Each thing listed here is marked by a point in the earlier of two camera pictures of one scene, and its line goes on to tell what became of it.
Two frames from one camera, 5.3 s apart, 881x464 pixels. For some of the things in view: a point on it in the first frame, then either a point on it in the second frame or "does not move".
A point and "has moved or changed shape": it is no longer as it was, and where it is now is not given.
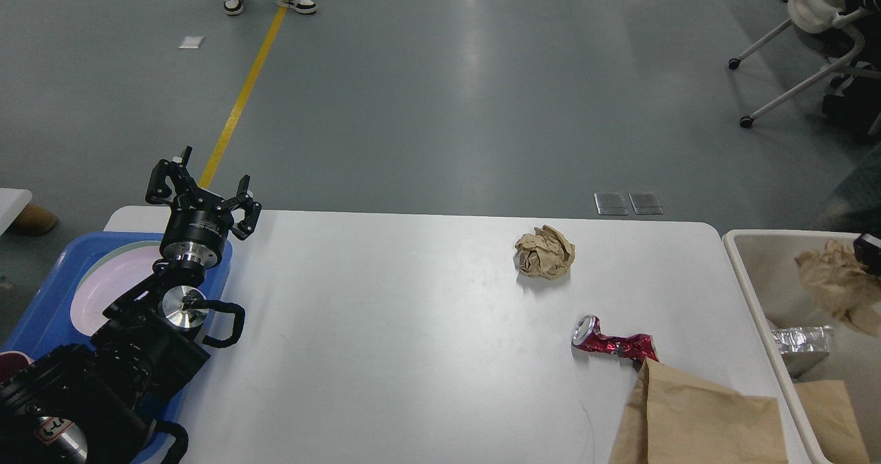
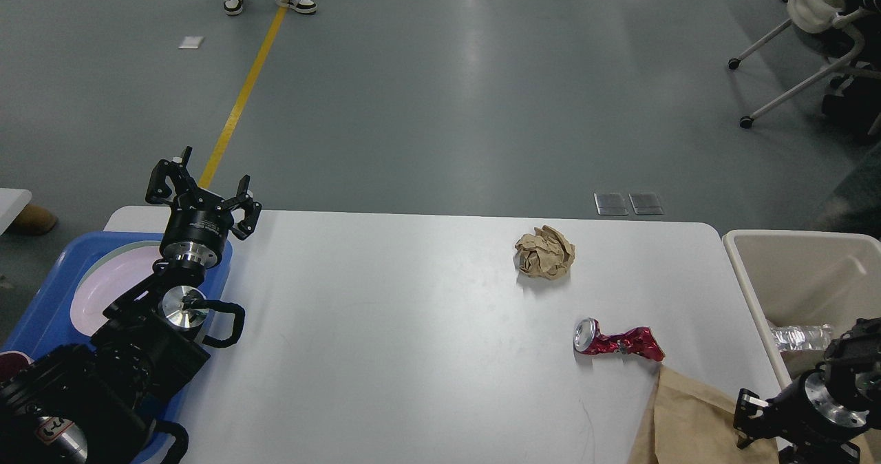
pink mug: [11, 363] does not move
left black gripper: [196, 235] does not move
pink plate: [106, 282] does not move
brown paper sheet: [667, 416] has moved or changed shape
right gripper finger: [867, 249] to [806, 412]
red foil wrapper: [587, 334] does not move
